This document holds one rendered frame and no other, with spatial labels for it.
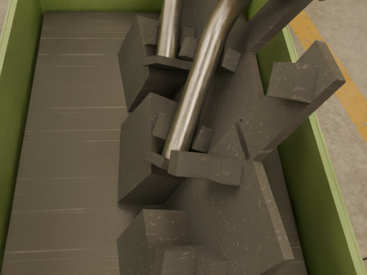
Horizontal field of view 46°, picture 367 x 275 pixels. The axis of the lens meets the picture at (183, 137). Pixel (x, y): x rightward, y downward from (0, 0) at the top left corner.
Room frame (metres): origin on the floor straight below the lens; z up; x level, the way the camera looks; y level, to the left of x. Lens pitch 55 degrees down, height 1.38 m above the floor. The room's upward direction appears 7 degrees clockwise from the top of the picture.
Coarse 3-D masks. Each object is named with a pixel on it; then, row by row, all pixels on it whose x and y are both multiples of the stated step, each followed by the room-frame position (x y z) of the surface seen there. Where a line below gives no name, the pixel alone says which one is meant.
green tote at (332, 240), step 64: (64, 0) 0.64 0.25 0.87; (128, 0) 0.66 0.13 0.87; (256, 0) 0.66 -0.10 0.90; (0, 64) 0.38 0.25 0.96; (0, 128) 0.30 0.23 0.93; (320, 128) 0.34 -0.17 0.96; (0, 192) 0.23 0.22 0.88; (320, 192) 0.26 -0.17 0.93; (0, 256) 0.16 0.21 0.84; (320, 256) 0.20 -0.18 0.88
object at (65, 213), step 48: (48, 48) 0.53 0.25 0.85; (96, 48) 0.54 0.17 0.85; (48, 96) 0.42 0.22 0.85; (96, 96) 0.44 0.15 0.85; (48, 144) 0.33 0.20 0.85; (96, 144) 0.34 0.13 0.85; (48, 192) 0.26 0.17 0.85; (96, 192) 0.27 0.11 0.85; (48, 240) 0.19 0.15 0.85; (96, 240) 0.20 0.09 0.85; (288, 240) 0.23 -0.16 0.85
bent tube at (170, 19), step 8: (168, 0) 0.50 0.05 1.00; (176, 0) 0.50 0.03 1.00; (168, 8) 0.49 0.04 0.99; (176, 8) 0.49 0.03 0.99; (168, 16) 0.48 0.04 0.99; (176, 16) 0.48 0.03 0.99; (160, 24) 0.48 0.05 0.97; (168, 24) 0.47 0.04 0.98; (176, 24) 0.48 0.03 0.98; (160, 32) 0.47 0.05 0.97; (168, 32) 0.46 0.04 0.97; (176, 32) 0.47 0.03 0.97; (160, 40) 0.46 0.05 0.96; (168, 40) 0.45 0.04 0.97; (176, 40) 0.46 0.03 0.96; (160, 48) 0.45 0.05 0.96; (168, 48) 0.45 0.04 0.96; (176, 48) 0.45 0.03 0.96; (168, 56) 0.44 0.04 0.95
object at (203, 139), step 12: (192, 48) 0.39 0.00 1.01; (228, 48) 0.39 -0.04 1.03; (192, 60) 0.39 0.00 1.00; (228, 60) 0.38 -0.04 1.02; (168, 120) 0.32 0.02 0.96; (156, 132) 0.31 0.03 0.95; (168, 132) 0.31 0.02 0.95; (204, 132) 0.31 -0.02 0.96; (192, 144) 0.30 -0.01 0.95; (204, 144) 0.30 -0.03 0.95
